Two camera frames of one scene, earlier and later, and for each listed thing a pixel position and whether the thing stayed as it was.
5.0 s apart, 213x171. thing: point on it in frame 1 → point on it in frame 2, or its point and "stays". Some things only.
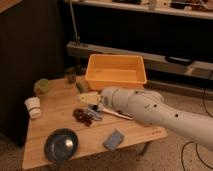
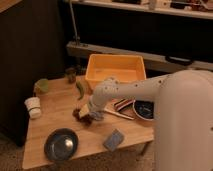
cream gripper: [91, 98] → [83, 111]
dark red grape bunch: [82, 116] stays
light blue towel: [93, 112] stays
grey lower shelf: [154, 62] stays
